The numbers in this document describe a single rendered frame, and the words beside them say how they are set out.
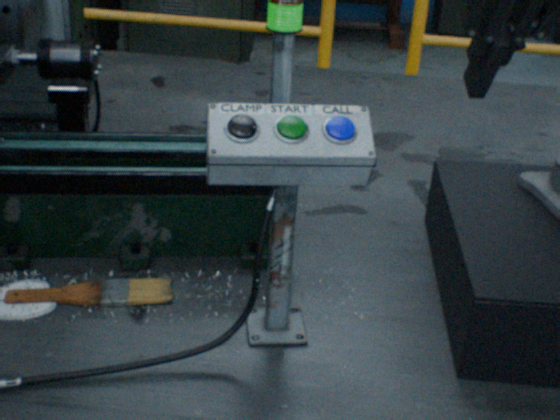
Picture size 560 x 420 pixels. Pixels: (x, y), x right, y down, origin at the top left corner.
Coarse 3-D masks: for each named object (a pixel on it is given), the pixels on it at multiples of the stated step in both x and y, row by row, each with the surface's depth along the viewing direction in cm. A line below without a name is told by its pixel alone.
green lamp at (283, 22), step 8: (272, 8) 120; (280, 8) 119; (288, 8) 119; (296, 8) 119; (272, 16) 120; (280, 16) 119; (288, 16) 119; (296, 16) 120; (272, 24) 121; (280, 24) 120; (288, 24) 120; (296, 24) 121
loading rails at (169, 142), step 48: (0, 144) 101; (48, 144) 102; (96, 144) 103; (144, 144) 104; (192, 144) 105; (0, 192) 92; (48, 192) 93; (96, 192) 93; (144, 192) 94; (192, 192) 95; (240, 192) 95; (0, 240) 95; (48, 240) 96; (96, 240) 97; (144, 240) 97; (192, 240) 98; (240, 240) 99
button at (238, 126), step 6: (240, 114) 72; (234, 120) 71; (240, 120) 71; (246, 120) 71; (252, 120) 72; (228, 126) 71; (234, 126) 71; (240, 126) 71; (246, 126) 71; (252, 126) 71; (234, 132) 71; (240, 132) 71; (246, 132) 71; (252, 132) 71; (240, 138) 71; (246, 138) 71
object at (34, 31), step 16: (0, 0) 108; (16, 0) 109; (32, 0) 117; (0, 16) 109; (16, 16) 109; (32, 16) 116; (0, 32) 109; (16, 32) 110; (32, 32) 118; (16, 48) 111
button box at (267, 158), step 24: (216, 120) 72; (264, 120) 73; (312, 120) 73; (360, 120) 74; (216, 144) 70; (240, 144) 71; (264, 144) 71; (288, 144) 71; (312, 144) 72; (336, 144) 72; (360, 144) 72; (216, 168) 71; (240, 168) 71; (264, 168) 72; (288, 168) 72; (312, 168) 72; (336, 168) 73; (360, 168) 73
